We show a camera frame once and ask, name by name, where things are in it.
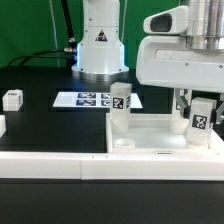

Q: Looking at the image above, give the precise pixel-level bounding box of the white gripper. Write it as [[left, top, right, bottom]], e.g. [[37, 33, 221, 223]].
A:
[[136, 36, 224, 118]]

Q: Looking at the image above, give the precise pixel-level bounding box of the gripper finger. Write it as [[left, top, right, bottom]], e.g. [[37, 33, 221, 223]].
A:
[[211, 93, 224, 125]]

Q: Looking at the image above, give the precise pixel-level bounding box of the white square table top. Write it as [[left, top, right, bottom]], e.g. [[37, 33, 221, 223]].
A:
[[106, 113, 224, 155]]

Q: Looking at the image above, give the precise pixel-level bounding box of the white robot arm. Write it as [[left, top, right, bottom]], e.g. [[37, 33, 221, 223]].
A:
[[72, 0, 224, 124]]

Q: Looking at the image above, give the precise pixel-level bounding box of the white U-shaped fence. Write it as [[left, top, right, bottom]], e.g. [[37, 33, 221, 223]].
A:
[[0, 114, 224, 181]]

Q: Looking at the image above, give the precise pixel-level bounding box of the white marker sheet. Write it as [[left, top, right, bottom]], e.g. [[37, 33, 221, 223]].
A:
[[53, 92, 142, 109]]

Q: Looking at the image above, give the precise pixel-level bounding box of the black cable bundle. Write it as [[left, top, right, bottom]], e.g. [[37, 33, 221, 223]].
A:
[[7, 0, 78, 68]]

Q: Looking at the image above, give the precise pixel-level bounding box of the white thin cable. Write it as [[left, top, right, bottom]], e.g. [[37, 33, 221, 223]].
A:
[[48, 0, 61, 68]]

